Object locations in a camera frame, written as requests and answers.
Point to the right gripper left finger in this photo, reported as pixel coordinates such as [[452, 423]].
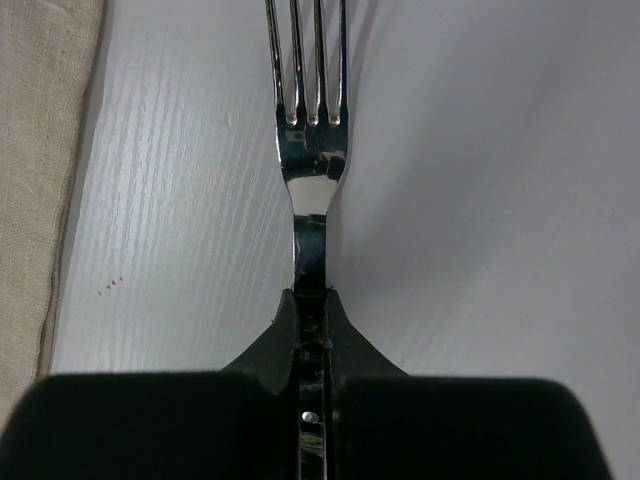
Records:
[[237, 423]]

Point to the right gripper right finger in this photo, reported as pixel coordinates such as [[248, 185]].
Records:
[[387, 424]]

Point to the black handled steel fork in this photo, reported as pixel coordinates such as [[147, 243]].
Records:
[[312, 151]]

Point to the beige cloth napkin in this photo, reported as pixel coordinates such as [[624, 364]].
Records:
[[47, 54]]

